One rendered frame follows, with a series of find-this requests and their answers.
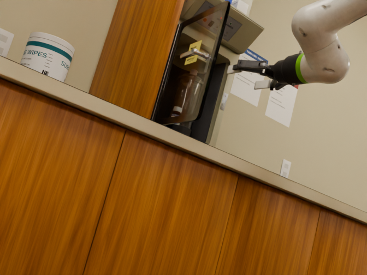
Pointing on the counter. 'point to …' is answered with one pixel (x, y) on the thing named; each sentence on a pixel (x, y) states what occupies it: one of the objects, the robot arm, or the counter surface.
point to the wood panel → (136, 53)
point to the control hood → (248, 29)
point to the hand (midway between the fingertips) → (244, 77)
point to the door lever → (194, 54)
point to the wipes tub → (48, 55)
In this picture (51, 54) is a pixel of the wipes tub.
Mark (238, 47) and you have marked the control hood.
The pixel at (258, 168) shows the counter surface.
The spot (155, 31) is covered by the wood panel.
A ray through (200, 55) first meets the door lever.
